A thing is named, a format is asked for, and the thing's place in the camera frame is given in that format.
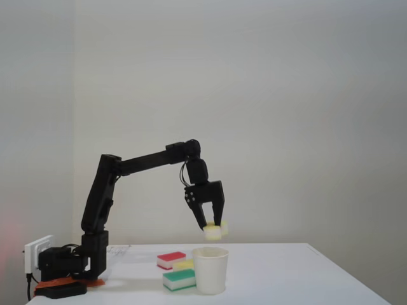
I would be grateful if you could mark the yellow sponge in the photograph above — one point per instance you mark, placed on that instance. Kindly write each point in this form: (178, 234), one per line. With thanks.
(212, 233)
(182, 265)

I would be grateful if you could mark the black clamp base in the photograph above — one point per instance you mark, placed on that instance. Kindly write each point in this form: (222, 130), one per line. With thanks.
(63, 290)

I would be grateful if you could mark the orange clamp piece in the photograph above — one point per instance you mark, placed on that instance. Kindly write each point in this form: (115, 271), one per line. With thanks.
(54, 282)

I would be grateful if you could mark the white paper cup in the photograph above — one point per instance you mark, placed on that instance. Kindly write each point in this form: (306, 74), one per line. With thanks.
(210, 270)

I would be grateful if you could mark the white power strip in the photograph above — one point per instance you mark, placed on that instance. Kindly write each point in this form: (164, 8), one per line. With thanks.
(33, 254)

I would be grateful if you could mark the green sponge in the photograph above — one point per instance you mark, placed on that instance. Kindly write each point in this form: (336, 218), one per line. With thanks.
(179, 279)

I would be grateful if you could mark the red sponge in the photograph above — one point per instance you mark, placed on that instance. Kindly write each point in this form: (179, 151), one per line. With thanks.
(171, 259)

